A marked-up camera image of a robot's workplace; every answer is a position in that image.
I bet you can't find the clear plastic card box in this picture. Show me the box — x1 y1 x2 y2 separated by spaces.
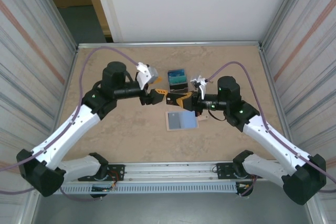
166 68 190 94

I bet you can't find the translucent corrugated side panel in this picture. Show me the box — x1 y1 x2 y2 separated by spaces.
0 0 78 224
259 0 336 224

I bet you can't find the blue credit card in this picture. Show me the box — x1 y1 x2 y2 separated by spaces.
167 69 186 77

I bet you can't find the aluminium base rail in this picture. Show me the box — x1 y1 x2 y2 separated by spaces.
30 161 267 183

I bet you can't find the grey slotted cable duct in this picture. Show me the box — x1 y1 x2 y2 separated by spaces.
38 183 237 195

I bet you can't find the aluminium frame post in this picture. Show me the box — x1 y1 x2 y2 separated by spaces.
36 0 79 54
258 0 309 51

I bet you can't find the beige leather card holder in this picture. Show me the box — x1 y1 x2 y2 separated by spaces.
164 110 211 132

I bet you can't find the white door frame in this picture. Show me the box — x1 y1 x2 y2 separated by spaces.
90 0 123 43

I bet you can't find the aluminium table frame rail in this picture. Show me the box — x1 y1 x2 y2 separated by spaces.
77 40 263 49

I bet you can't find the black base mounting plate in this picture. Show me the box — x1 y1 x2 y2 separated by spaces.
78 164 125 182
215 163 260 180

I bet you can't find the grey metal shelf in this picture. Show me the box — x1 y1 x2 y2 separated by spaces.
31 194 316 224

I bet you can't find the small circuit board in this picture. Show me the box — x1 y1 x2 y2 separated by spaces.
91 185 118 192

